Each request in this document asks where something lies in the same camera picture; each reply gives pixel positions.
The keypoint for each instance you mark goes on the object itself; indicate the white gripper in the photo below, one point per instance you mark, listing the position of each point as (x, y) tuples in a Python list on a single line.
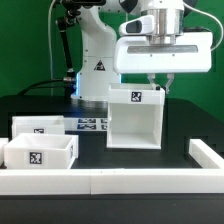
[(190, 54)]

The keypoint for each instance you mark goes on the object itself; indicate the white drawer cabinet frame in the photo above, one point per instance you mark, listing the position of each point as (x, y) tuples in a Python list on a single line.
[(135, 116)]

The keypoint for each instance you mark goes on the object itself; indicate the white drawer box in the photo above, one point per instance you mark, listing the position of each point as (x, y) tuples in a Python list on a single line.
[(41, 151), (38, 124)]

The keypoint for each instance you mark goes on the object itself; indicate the white front drawer box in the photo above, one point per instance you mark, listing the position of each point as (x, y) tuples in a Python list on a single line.
[(41, 151)]

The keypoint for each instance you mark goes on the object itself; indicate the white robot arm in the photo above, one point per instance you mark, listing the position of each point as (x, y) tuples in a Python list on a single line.
[(100, 21)]

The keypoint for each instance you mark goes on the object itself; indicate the white marker sheet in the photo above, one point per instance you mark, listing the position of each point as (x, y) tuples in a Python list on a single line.
[(85, 124)]

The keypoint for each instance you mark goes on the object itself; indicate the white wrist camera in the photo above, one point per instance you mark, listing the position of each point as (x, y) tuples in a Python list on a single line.
[(141, 26)]

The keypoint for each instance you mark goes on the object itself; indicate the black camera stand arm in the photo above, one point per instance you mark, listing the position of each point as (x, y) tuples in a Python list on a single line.
[(63, 23)]

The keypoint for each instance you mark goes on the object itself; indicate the white border rail frame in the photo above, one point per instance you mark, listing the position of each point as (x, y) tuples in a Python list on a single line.
[(207, 178)]

